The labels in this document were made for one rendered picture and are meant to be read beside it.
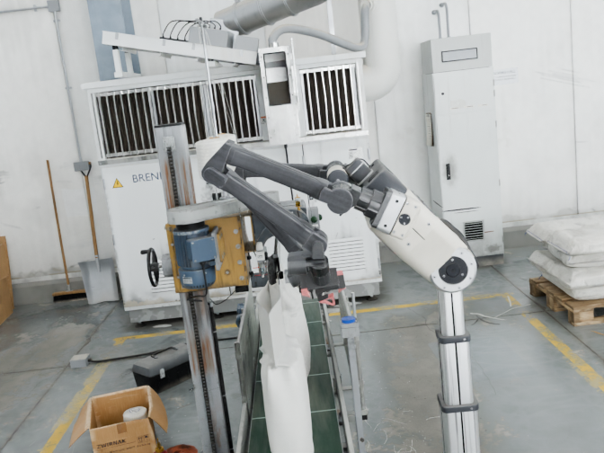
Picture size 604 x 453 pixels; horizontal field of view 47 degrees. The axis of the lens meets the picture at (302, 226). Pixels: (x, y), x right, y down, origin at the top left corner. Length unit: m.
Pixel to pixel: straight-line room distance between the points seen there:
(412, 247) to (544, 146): 5.34
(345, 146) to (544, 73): 2.53
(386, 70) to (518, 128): 1.88
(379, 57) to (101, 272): 3.43
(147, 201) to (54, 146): 1.79
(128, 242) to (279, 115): 1.73
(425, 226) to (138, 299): 4.15
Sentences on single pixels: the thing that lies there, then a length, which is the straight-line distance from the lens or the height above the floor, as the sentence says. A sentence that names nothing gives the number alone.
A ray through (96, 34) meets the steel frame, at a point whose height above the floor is 2.55.
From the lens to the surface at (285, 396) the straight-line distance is 2.71.
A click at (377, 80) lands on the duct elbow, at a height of 1.85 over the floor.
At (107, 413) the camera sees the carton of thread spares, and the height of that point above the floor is 0.12.
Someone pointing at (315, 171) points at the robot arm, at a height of 1.53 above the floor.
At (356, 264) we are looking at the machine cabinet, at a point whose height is 0.35.
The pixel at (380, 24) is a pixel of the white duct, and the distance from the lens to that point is 6.05.
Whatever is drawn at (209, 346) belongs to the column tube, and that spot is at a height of 0.74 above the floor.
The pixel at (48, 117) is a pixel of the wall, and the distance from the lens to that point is 7.36.
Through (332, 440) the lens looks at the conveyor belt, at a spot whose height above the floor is 0.38.
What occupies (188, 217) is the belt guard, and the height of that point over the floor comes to 1.39.
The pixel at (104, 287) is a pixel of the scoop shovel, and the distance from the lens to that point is 7.18.
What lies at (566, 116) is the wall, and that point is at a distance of 7.52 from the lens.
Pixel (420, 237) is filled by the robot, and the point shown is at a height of 1.34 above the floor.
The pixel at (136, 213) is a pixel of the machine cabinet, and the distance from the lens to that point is 5.89.
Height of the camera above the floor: 1.83
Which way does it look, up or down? 11 degrees down
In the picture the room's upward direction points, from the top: 7 degrees counter-clockwise
